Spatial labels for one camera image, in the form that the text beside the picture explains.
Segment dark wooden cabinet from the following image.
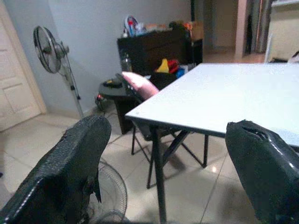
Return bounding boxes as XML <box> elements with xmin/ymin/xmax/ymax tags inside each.
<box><xmin>117</xmin><ymin>29</ymin><xmax>203</xmax><ymax>77</ymax></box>

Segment brown cardboard box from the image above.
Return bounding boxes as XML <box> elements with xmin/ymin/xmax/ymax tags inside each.
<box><xmin>184</xmin><ymin>21</ymin><xmax>204</xmax><ymax>40</ymax></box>

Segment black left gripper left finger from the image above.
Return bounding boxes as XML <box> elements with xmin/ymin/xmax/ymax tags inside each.
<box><xmin>0</xmin><ymin>115</ymin><xmax>112</xmax><ymax>224</ymax></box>

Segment grey standing pedestal fan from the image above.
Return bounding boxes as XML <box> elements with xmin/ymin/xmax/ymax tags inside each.
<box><xmin>33</xmin><ymin>25</ymin><xmax>85</xmax><ymax>119</ymax></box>

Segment white panel door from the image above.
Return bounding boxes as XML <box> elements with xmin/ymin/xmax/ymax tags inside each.
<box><xmin>0</xmin><ymin>0</ymin><xmax>47</xmax><ymax>133</ymax></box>

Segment white folding table black legs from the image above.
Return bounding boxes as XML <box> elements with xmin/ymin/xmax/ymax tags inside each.
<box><xmin>125</xmin><ymin>62</ymin><xmax>299</xmax><ymax>223</ymax></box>

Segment clear plastic bottle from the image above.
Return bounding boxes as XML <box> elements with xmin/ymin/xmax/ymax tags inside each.
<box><xmin>121</xmin><ymin>52</ymin><xmax>133</xmax><ymax>73</ymax></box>

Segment small black side table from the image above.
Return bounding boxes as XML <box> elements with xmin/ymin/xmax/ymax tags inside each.
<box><xmin>97</xmin><ymin>78</ymin><xmax>141</xmax><ymax>135</ymax></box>

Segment black folding chair pink back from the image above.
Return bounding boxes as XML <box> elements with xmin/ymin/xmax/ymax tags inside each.
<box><xmin>115</xmin><ymin>71</ymin><xmax>208</xmax><ymax>168</ymax></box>

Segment fan guard on floor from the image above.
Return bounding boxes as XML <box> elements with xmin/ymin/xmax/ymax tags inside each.
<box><xmin>87</xmin><ymin>157</ymin><xmax>128</xmax><ymax>224</ymax></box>

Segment white blue red bag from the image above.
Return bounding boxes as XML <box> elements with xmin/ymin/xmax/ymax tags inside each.
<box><xmin>123</xmin><ymin>15</ymin><xmax>147</xmax><ymax>37</ymax></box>

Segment black device with red light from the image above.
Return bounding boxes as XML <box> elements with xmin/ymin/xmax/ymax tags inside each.
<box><xmin>94</xmin><ymin>93</ymin><xmax>110</xmax><ymax>111</ymax></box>

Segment yellow and red toy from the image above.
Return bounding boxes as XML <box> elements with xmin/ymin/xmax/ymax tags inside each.
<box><xmin>155</xmin><ymin>58</ymin><xmax>180</xmax><ymax>74</ymax></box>

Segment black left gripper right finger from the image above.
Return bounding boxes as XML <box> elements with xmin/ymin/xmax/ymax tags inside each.
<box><xmin>225</xmin><ymin>119</ymin><xmax>299</xmax><ymax>224</ymax></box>

